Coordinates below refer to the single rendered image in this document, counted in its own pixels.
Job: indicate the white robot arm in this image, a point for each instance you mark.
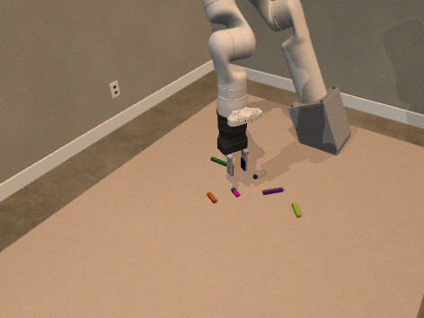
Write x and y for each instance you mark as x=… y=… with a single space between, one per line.
x=239 y=43

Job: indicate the purple rod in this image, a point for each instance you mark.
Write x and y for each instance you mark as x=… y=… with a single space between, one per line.
x=271 y=191

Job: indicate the orange rod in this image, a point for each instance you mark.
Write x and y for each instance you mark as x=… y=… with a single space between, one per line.
x=212 y=198

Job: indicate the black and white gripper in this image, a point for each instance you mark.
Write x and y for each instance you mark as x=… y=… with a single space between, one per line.
x=232 y=118

